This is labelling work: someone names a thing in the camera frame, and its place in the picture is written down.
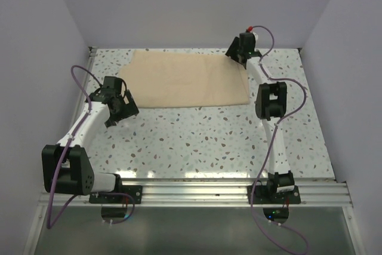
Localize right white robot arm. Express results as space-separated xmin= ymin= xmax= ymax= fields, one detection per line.
xmin=226 ymin=27 xmax=295 ymax=203

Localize beige cloth wrap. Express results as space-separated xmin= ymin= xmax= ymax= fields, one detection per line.
xmin=119 ymin=50 xmax=249 ymax=108

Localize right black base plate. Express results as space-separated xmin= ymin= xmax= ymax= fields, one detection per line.
xmin=247 ymin=185 xmax=301 ymax=205

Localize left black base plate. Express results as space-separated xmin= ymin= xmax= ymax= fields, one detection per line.
xmin=89 ymin=185 xmax=143 ymax=204

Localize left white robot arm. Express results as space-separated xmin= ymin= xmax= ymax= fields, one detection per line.
xmin=42 ymin=76 xmax=139 ymax=203

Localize aluminium rail frame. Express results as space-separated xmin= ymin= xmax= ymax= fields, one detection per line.
xmin=24 ymin=48 xmax=358 ymax=254

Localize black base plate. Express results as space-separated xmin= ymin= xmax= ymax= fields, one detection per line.
xmin=247 ymin=185 xmax=301 ymax=205
xmin=89 ymin=185 xmax=143 ymax=204

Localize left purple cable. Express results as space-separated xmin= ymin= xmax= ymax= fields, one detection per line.
xmin=46 ymin=65 xmax=135 ymax=229

